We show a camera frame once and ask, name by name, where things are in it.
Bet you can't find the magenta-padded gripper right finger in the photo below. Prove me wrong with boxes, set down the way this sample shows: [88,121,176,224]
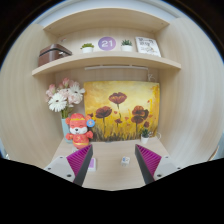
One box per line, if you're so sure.
[134,143,184,186]

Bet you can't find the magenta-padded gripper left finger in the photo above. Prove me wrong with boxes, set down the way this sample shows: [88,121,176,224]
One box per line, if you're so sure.
[43,144,94,187]

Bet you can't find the white printed charger block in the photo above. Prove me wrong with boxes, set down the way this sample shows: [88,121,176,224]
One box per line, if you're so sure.
[120,156,131,167]

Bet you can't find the small potted plant white pot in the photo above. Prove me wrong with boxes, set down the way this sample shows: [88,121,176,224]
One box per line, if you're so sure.
[140,128,150,145]

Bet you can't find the red plush mouse toy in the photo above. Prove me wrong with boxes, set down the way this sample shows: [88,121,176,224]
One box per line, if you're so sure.
[64,113,96,150]

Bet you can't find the yellow poppy painting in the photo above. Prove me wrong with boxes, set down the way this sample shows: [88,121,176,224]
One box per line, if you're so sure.
[83,80,161,143]

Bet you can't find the pink and white flower bouquet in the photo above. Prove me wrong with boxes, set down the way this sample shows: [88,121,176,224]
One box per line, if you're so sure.
[45,77,86,119]

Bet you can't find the white light bar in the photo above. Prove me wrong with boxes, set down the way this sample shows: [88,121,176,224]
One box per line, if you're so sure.
[83,65,149,72]

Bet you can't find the thin white cable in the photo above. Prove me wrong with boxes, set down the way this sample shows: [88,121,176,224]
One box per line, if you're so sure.
[148,131,162,141]

